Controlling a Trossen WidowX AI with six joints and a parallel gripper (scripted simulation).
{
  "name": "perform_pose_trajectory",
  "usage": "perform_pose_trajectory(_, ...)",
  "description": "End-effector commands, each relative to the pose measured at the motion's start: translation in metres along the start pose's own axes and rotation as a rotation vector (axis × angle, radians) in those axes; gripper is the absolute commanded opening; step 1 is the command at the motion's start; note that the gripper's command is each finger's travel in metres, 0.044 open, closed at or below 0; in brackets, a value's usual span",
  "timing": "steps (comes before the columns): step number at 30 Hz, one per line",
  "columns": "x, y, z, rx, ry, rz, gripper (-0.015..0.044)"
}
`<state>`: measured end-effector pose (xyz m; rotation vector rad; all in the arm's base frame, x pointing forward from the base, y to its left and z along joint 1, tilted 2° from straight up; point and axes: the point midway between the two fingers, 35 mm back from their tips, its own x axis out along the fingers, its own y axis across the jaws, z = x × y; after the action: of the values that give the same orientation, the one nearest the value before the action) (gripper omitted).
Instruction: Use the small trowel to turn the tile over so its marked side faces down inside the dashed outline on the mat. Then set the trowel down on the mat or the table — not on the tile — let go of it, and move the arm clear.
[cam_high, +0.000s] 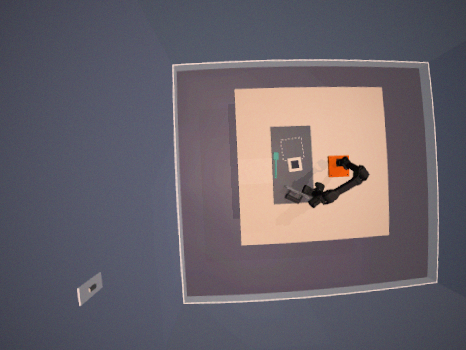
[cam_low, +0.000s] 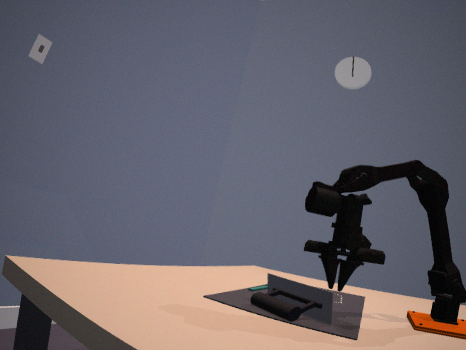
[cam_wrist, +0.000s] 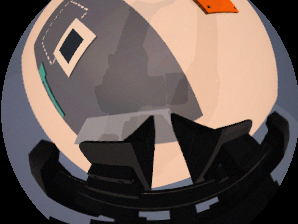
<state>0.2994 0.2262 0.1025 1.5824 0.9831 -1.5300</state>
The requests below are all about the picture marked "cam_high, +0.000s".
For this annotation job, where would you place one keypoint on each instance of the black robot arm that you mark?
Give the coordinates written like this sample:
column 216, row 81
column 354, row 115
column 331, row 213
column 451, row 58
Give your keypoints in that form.
column 360, row 172

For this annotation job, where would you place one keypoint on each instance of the cream square tile with dark square center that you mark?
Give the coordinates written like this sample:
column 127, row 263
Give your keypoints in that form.
column 295, row 164

